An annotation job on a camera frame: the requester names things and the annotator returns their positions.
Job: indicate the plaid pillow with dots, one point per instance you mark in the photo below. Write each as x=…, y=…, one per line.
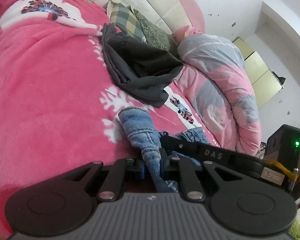
x=123, y=18

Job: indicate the green floral pillow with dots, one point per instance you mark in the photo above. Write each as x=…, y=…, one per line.
x=155, y=36

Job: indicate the pale yellow wardrobe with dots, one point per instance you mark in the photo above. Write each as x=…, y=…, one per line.
x=264, y=82

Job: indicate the pink floral bed blanket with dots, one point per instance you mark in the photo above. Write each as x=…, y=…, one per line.
x=58, y=105

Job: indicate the blue denim jeans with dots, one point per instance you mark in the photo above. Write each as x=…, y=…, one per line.
x=142, y=134

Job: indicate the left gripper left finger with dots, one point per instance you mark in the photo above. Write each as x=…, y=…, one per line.
x=123, y=174

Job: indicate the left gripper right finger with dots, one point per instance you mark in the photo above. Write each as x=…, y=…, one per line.
x=183, y=172

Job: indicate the pink grey folded duvet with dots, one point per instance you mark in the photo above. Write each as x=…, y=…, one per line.
x=216, y=85

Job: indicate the black crumpled garment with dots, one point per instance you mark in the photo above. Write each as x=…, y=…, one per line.
x=139, y=69

